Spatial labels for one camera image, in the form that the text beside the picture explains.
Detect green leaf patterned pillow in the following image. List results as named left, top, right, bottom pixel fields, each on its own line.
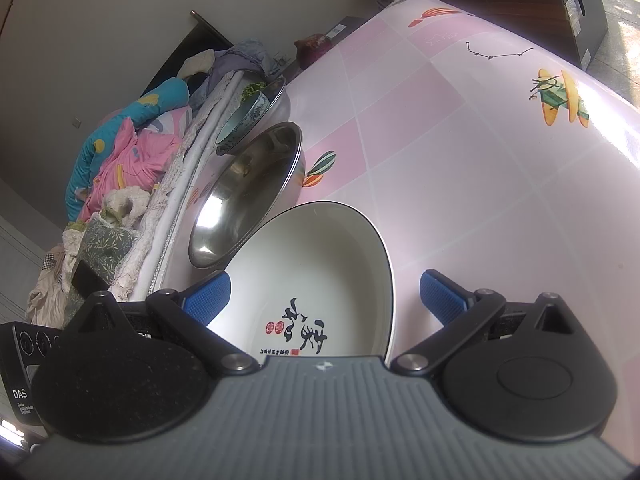
left=64, top=222, right=139, bottom=312

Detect white calligraphy print bowl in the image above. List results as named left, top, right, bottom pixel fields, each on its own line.
left=205, top=201, right=396, bottom=364

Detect pile of colourful clothes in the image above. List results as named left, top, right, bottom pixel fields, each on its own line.
left=112, top=67, right=251, bottom=302

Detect green ceramic bowl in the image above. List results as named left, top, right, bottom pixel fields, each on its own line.
left=215, top=91, right=271, bottom=147

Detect dark printed box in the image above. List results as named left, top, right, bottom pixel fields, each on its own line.
left=322, top=16, right=374, bottom=44

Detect beige cloth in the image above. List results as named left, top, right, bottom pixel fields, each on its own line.
left=26, top=245, right=77, bottom=327

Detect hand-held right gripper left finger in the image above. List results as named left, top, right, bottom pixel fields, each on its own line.
left=70, top=270, right=260, bottom=377

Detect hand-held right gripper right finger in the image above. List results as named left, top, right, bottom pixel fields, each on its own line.
left=392, top=269, right=588, bottom=376

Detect pink patterned tablecloth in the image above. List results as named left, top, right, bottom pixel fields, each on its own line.
left=165, top=0, right=640, bottom=367

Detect stainless steel dish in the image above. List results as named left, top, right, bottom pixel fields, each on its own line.
left=215, top=77, right=292, bottom=157

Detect deep stainless steel bowl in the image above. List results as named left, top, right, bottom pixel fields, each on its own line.
left=187, top=121, right=306, bottom=269

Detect blue printed quilt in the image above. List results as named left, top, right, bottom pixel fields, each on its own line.
left=65, top=77, right=191, bottom=224

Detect grey jacket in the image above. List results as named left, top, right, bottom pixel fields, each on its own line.
left=190, top=39, right=282, bottom=111

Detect pink cloth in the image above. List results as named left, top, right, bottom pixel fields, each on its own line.
left=81, top=110, right=184, bottom=222

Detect large grey carton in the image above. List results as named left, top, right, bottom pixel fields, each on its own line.
left=425, top=0, right=609, bottom=70

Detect dark wooden headboard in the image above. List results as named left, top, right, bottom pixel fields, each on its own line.
left=141, top=10, right=236, bottom=97

